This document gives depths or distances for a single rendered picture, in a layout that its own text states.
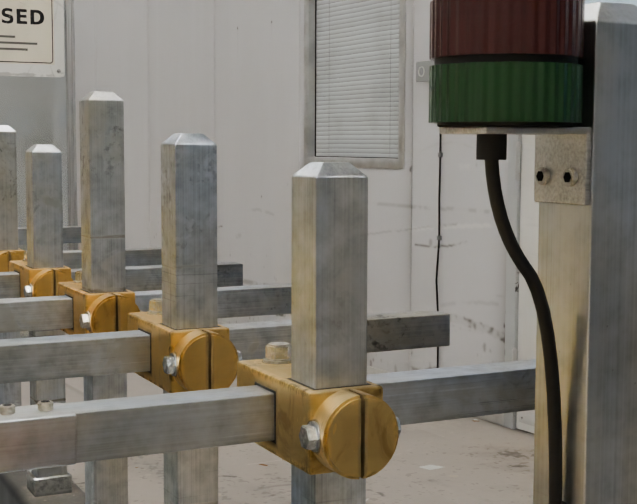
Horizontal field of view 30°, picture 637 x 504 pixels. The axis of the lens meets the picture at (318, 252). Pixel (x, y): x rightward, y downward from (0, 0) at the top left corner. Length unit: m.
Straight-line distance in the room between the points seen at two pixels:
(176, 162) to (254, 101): 5.57
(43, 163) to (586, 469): 1.01
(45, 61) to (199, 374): 2.13
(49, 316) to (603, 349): 0.80
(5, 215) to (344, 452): 1.03
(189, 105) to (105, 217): 6.10
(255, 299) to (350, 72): 4.47
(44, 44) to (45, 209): 1.60
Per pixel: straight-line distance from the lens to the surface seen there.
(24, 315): 1.20
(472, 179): 4.85
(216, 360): 0.92
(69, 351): 0.96
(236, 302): 1.27
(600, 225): 0.48
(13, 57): 2.97
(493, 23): 0.45
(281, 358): 0.79
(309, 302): 0.71
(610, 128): 0.49
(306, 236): 0.71
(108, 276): 1.18
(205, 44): 7.07
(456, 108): 0.45
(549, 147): 0.50
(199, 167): 0.93
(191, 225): 0.93
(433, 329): 1.09
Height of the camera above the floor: 1.12
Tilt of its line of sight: 5 degrees down
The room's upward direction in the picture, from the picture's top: straight up
